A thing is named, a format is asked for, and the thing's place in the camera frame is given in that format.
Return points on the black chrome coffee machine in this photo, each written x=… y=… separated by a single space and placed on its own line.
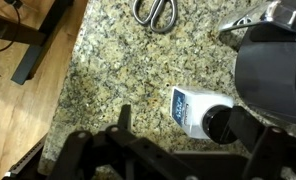
x=281 y=13

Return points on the metal scissors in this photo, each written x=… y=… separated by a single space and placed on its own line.
x=154 y=15

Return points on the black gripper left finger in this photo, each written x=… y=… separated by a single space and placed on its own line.
x=98 y=150

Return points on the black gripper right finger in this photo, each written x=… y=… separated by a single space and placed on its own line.
x=281 y=153

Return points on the white bottle with black cap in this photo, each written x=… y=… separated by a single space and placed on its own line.
x=201 y=111

